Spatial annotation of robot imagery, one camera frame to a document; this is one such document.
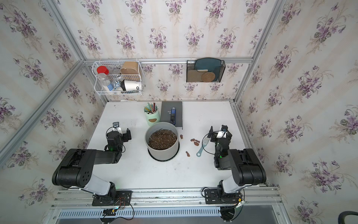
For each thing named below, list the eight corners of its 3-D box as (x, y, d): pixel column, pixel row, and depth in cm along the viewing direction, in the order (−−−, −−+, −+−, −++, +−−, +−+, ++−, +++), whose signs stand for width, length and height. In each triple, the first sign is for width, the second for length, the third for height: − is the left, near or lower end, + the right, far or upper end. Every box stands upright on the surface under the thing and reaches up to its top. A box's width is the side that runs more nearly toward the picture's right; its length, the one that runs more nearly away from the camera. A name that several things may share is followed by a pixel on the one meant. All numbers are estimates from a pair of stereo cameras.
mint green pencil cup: (146, 127, 104) (142, 114, 92) (148, 117, 111) (144, 103, 98) (158, 127, 104) (156, 114, 92) (160, 117, 111) (157, 103, 98)
